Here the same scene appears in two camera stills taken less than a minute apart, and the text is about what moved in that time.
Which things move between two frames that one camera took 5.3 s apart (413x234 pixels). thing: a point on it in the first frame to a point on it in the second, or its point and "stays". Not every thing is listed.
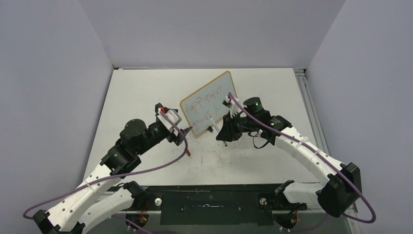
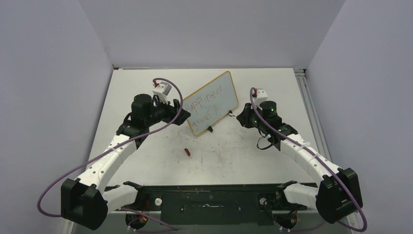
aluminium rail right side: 311,110 stays
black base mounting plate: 220,204 stays
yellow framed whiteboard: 198,108 stays
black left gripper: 171,136 to 171,111
